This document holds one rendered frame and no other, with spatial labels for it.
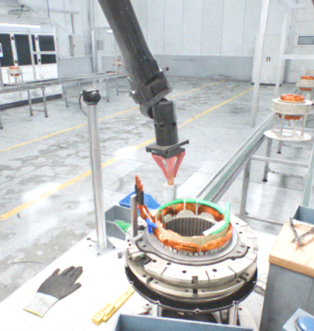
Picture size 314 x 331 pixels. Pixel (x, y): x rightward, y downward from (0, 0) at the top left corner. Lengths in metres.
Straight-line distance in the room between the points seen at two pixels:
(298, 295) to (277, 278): 0.06
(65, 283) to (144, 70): 0.75
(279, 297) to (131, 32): 0.70
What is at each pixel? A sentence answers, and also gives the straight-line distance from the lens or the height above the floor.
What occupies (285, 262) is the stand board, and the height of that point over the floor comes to 1.06.
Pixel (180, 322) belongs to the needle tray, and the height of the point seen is 1.06.
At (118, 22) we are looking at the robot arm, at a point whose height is 1.57.
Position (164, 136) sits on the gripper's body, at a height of 1.32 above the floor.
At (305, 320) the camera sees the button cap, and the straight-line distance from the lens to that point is 0.72.
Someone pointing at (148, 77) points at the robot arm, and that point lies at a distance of 0.73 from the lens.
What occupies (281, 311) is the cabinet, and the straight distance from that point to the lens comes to 0.93.
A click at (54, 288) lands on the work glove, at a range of 1.14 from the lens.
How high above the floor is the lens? 1.53
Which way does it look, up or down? 21 degrees down
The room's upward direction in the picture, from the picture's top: straight up
